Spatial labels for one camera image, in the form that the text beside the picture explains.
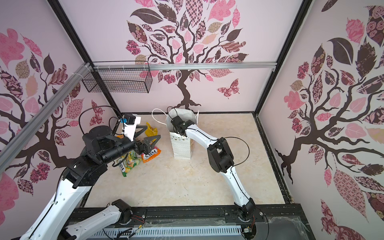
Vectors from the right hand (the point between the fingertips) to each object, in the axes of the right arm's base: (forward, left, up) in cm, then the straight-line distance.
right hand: (180, 139), depth 98 cm
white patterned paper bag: (-12, -3, +10) cm, 16 cm away
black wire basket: (+52, +52, +12) cm, 75 cm away
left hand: (-20, +7, +33) cm, 39 cm away
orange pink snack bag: (-12, +22, -3) cm, 25 cm away
